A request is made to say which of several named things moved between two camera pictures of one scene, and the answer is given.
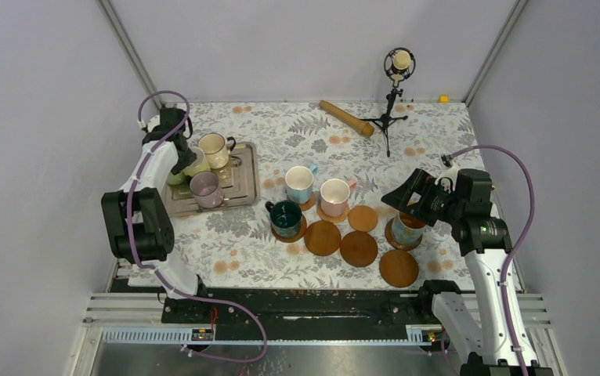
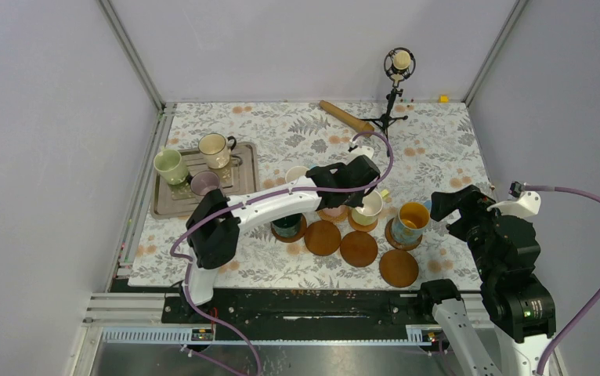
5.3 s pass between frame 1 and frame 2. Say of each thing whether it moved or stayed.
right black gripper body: moved
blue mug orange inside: stayed
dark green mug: stayed
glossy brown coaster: stayed
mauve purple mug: stayed
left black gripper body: moved
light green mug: moved
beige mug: stayed
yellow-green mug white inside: moved
